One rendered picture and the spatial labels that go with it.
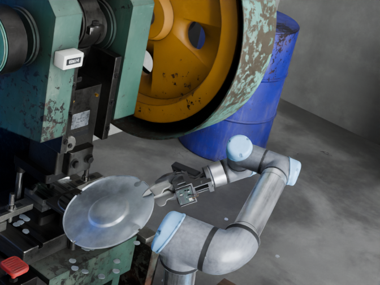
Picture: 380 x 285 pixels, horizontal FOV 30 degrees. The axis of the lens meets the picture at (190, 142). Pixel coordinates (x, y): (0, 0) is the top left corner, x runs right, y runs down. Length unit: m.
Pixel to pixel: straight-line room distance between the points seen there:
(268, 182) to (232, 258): 0.30
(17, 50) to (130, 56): 0.41
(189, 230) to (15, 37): 0.66
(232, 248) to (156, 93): 0.85
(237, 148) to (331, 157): 2.91
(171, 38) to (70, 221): 0.68
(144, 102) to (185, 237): 0.81
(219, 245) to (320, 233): 2.30
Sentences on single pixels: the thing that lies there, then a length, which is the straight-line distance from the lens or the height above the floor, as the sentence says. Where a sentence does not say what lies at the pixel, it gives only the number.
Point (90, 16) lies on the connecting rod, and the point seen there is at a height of 1.39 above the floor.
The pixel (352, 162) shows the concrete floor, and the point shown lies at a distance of 4.94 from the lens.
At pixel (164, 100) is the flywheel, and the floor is 1.07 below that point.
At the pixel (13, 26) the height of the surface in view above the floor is 1.39.
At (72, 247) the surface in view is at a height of 0.66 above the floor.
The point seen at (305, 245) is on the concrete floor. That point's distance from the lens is 3.87.
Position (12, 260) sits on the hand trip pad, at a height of 0.76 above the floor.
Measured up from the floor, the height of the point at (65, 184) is 0.78.
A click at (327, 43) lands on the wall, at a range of 5.38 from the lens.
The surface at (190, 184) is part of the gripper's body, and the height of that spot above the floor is 0.99.
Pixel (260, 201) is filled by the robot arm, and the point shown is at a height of 1.10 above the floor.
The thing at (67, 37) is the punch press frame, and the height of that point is 1.37.
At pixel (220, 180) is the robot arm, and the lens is 2.14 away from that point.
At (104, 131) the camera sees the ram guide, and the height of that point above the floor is 1.02.
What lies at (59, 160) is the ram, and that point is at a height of 0.94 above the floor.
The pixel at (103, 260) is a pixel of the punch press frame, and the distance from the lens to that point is 2.36.
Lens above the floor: 2.02
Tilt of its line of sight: 26 degrees down
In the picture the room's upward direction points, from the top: 13 degrees clockwise
